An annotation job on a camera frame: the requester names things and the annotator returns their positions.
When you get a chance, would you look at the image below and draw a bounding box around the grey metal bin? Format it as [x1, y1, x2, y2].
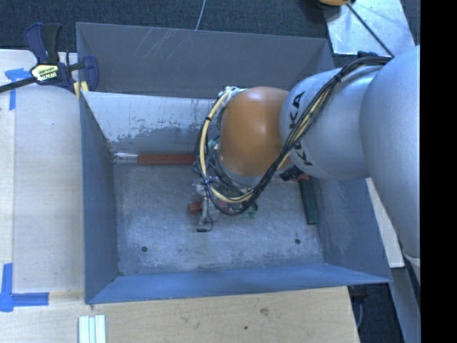
[75, 21, 394, 305]

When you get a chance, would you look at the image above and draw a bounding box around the dark green flat block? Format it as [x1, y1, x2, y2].
[298, 177, 320, 226]

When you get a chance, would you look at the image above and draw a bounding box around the pale wood board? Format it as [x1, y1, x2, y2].
[12, 84, 86, 294]

